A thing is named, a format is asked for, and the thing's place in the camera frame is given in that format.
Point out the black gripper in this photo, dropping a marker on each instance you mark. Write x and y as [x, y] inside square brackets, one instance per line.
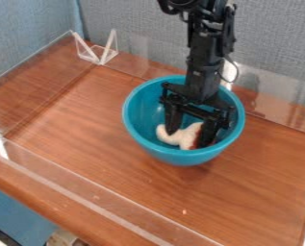
[197, 98]

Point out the white and brown toy mushroom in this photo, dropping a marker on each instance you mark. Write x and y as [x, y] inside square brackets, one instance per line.
[185, 138]

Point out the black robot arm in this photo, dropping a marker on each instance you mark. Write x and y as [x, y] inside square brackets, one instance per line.
[209, 19]

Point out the blue plastic bowl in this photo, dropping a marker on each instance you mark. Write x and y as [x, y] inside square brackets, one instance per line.
[142, 115]

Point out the clear acrylic back barrier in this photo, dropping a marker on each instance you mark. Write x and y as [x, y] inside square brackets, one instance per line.
[270, 95]

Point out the clear acrylic barrier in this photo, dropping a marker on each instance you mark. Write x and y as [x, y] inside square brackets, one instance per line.
[270, 95]
[27, 173]

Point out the clear acrylic front barrier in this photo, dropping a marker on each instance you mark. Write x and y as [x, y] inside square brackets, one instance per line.
[27, 173]

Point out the clear acrylic corner bracket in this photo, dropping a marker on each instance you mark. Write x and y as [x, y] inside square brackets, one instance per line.
[95, 53]

